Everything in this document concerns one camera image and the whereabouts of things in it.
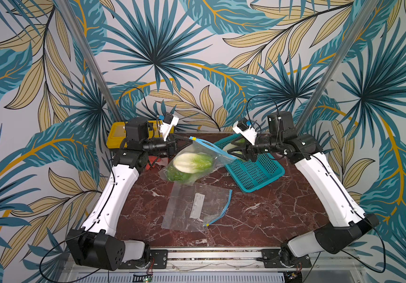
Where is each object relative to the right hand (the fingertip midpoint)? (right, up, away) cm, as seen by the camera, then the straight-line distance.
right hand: (231, 145), depth 66 cm
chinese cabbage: (-22, -14, +12) cm, 29 cm away
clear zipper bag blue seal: (-13, 0, +1) cm, 13 cm away
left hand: (-15, 0, -2) cm, 15 cm away
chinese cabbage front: (-16, -7, +7) cm, 19 cm away
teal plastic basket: (+17, -16, +34) cm, 41 cm away
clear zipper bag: (-17, -31, +22) cm, 41 cm away
